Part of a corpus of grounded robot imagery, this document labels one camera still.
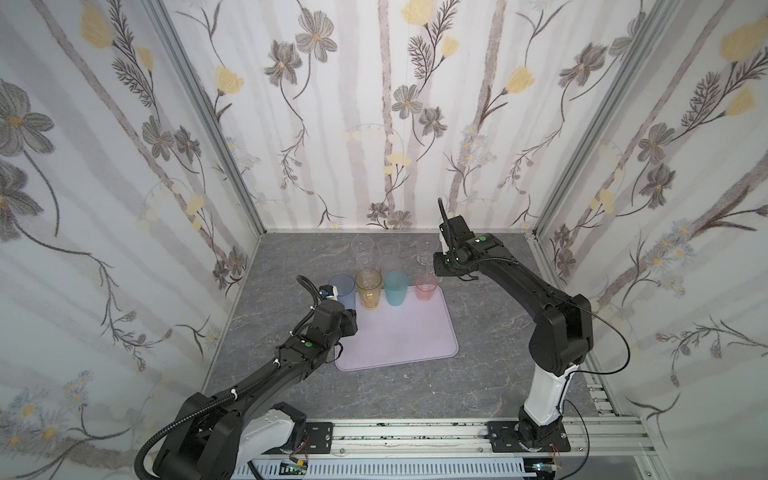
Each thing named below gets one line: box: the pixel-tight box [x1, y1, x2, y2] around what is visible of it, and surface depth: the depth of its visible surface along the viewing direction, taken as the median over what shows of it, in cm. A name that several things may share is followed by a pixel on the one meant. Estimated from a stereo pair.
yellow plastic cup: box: [355, 267, 383, 310], surface depth 95 cm
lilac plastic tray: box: [335, 286, 459, 372], surface depth 92 cm
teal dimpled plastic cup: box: [383, 270, 410, 307], surface depth 101 cm
